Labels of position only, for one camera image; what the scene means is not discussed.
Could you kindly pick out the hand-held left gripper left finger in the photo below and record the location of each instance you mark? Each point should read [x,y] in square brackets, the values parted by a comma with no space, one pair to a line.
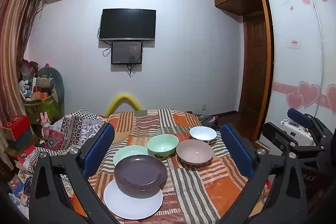
[98,150]

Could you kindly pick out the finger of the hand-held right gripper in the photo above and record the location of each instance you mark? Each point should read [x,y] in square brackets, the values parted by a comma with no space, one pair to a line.
[298,114]
[275,132]

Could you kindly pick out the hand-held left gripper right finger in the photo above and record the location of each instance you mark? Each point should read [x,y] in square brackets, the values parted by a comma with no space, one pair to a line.
[236,150]

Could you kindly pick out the green plate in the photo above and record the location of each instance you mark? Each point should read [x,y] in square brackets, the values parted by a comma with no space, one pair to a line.
[126,153]

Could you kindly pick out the white bowl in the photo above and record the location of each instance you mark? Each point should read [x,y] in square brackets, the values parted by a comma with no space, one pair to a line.
[202,132]

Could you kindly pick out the pink bowl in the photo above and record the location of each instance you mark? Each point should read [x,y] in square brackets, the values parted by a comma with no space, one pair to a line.
[194,151]

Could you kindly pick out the white plate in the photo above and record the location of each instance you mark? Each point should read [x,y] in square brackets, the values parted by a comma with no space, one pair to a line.
[126,207]

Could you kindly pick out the green bowl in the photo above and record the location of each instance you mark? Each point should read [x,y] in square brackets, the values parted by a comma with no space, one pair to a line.
[162,145]

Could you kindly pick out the white suitcase with stickers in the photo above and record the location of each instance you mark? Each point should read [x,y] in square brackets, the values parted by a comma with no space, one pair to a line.
[296,134]

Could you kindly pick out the dark bag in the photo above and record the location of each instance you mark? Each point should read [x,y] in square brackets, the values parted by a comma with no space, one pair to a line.
[210,123]

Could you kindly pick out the patterned patchwork quilt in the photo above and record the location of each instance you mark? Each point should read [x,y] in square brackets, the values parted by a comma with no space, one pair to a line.
[68,127]

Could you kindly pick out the pink rabbit toy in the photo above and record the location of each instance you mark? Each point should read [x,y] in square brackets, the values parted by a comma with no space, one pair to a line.
[46,125]

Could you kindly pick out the yellow foam tube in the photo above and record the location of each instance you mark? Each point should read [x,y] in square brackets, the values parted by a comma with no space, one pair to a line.
[123,97]

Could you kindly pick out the orange striped patchwork blanket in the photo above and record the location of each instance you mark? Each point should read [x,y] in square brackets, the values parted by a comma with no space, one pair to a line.
[189,187]

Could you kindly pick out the brown wooden door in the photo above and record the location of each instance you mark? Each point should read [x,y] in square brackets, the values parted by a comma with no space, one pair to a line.
[254,69]

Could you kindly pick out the green box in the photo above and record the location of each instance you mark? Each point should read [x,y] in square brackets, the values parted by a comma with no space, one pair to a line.
[44,108]

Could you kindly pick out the red and white sticker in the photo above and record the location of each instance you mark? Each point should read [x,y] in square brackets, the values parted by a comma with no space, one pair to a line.
[293,43]

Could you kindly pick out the dark blue box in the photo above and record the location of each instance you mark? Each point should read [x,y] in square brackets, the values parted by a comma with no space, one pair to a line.
[23,140]

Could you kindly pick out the grey plush toy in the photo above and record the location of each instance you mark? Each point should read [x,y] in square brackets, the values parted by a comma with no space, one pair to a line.
[51,79]

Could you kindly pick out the red gift box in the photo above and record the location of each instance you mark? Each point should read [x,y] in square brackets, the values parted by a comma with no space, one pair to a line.
[15,125]

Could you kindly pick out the pile of toys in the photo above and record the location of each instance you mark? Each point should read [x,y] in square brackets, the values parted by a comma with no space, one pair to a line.
[27,79]

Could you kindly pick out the striped brown curtain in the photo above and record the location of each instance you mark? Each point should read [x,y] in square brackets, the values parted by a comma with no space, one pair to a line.
[13,43]

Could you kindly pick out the white wall socket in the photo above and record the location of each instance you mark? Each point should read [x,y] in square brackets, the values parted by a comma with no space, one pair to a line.
[204,107]

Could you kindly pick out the small black wall monitor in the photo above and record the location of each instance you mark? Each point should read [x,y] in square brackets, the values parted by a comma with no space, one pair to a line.
[126,52]

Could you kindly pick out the black wall television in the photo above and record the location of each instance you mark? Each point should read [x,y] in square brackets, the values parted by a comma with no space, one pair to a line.
[127,24]

